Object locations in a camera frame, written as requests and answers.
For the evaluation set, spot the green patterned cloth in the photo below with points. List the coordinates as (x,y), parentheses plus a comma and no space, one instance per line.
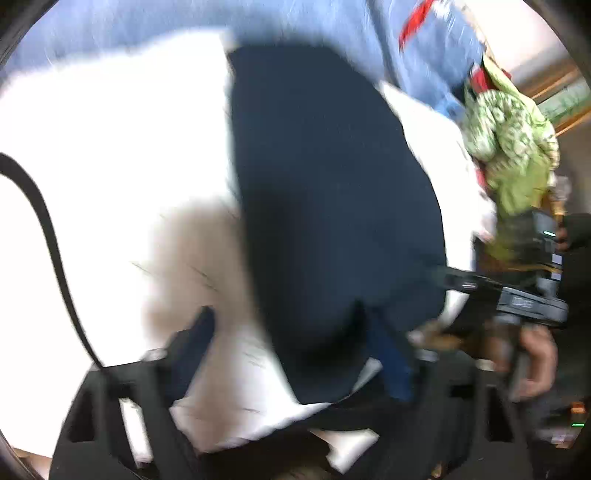
(512,134)

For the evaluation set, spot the dark navy garment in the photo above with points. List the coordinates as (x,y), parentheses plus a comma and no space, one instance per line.
(332,194)

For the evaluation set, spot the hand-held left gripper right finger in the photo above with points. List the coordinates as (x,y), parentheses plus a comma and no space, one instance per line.
(393,364)

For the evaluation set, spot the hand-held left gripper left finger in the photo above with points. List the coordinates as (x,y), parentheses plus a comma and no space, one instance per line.
(193,353)

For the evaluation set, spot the red cloth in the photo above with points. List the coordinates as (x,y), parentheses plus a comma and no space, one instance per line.
(415,21)

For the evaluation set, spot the person's right hand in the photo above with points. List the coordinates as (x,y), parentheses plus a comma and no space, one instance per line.
(540,364)

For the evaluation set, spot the cream floral quilt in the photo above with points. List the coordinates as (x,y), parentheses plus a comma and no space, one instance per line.
(120,152)

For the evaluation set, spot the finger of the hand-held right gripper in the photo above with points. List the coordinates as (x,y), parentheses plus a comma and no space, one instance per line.
(466,281)

